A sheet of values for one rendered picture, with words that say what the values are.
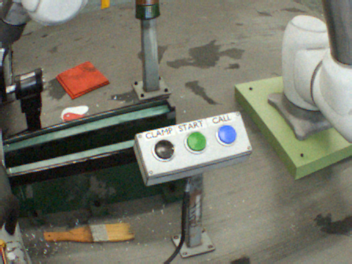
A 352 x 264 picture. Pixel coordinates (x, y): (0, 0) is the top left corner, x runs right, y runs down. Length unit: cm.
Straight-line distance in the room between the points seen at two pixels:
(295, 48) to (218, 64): 45
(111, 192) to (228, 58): 63
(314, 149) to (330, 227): 24
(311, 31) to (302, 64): 9
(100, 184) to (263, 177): 34
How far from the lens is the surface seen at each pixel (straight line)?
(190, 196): 105
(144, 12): 144
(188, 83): 160
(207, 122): 99
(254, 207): 125
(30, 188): 121
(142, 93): 155
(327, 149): 135
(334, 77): 114
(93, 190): 123
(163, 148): 96
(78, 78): 166
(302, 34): 128
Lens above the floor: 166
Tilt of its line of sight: 37 degrees down
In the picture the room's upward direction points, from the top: 3 degrees counter-clockwise
